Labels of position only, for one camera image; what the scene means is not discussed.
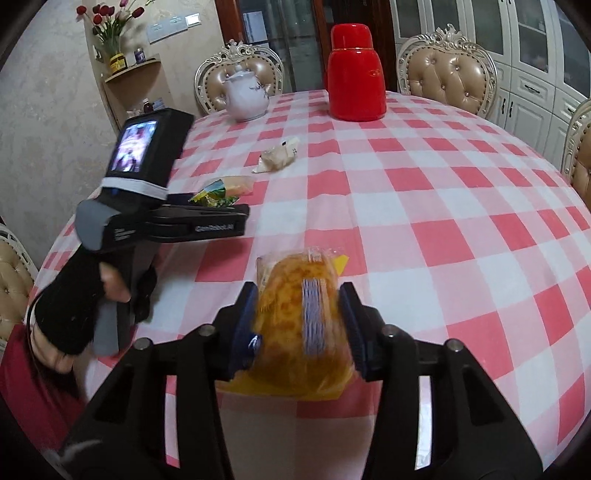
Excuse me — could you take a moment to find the beige tufted dining chair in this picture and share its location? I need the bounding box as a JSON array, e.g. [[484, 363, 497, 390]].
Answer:
[[560, 99, 591, 208], [0, 224, 40, 361], [396, 25, 498, 121], [194, 39, 284, 116]]

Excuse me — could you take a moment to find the yellow white snack packet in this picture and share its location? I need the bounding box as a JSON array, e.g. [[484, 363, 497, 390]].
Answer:
[[252, 137, 301, 175]]

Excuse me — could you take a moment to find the pink checked tablecloth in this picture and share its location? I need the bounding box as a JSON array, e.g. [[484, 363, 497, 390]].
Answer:
[[28, 90, 591, 480]]

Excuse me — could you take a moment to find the white wall switch panel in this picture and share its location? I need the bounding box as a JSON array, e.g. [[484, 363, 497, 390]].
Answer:
[[148, 14, 202, 44]]

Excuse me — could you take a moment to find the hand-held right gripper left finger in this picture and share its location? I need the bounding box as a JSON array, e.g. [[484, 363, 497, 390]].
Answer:
[[60, 281, 262, 480]]

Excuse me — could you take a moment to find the white glass-door cabinet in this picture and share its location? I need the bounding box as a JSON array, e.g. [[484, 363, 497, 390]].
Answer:
[[390, 0, 591, 153]]

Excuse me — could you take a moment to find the person's left hand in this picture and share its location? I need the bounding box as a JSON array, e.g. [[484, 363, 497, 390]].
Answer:
[[30, 261, 158, 356]]

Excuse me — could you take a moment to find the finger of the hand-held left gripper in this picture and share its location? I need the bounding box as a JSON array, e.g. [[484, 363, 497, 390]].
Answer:
[[187, 204, 250, 222]]

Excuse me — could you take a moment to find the white teapot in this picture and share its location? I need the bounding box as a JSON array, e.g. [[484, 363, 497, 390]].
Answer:
[[223, 70, 271, 123]]

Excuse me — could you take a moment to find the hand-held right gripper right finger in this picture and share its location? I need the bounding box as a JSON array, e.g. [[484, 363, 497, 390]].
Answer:
[[339, 281, 539, 480]]

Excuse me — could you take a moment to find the red garment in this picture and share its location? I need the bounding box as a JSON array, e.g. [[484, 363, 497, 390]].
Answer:
[[0, 323, 93, 462]]

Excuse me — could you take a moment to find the dark glass door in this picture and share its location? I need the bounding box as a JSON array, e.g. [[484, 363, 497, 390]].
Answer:
[[215, 0, 333, 95]]

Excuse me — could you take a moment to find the wooden corner shelf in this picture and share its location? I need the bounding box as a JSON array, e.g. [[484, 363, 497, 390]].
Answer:
[[90, 44, 174, 132]]

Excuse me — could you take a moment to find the vase of red flowers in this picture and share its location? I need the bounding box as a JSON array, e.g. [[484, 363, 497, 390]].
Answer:
[[76, 0, 148, 63]]

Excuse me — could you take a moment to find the small green snack packet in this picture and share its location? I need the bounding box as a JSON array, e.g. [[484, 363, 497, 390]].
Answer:
[[189, 175, 256, 207]]

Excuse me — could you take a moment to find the red thermos flask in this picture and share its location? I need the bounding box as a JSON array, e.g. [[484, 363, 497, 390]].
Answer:
[[325, 24, 387, 123]]

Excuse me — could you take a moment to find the golden bread clear packet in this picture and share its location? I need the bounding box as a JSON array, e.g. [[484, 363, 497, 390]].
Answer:
[[217, 247, 358, 400]]

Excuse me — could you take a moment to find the person's left forearm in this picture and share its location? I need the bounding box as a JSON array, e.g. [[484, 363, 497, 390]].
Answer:
[[30, 330, 77, 374]]

